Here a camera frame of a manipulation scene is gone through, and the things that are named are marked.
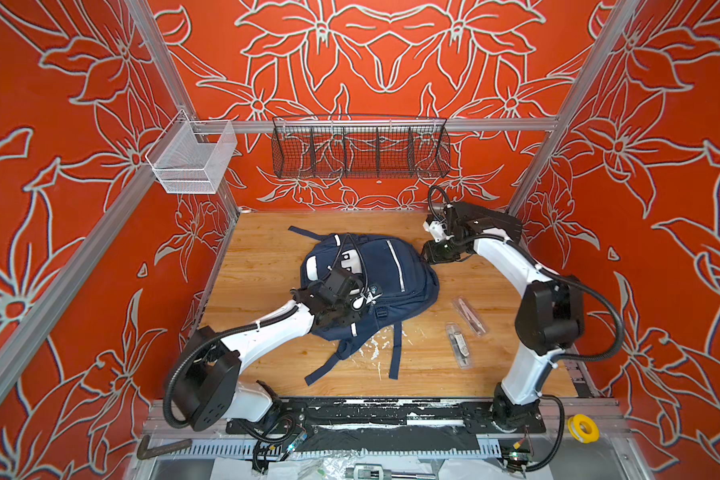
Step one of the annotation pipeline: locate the navy blue student backpack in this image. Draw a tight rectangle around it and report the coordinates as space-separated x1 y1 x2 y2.
289 226 440 385

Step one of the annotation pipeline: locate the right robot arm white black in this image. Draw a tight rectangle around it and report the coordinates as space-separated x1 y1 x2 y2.
422 185 625 432

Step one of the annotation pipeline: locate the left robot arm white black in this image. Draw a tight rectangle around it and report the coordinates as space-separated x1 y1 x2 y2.
162 233 371 431

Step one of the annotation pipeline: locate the black hard case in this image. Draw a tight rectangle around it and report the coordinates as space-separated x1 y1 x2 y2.
454 202 523 243

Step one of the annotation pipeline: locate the clear plastic pen box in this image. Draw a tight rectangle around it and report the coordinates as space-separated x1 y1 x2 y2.
446 323 472 369

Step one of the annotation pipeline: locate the yellow tape roll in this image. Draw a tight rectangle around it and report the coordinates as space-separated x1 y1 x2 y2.
567 414 600 444

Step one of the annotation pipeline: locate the dark metal hex key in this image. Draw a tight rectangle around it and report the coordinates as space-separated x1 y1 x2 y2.
136 435 193 461

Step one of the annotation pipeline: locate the black wire wall basket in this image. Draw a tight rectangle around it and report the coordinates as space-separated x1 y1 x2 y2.
271 114 452 180

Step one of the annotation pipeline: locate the white wire mesh basket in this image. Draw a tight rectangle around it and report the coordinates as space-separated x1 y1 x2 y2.
146 109 238 194

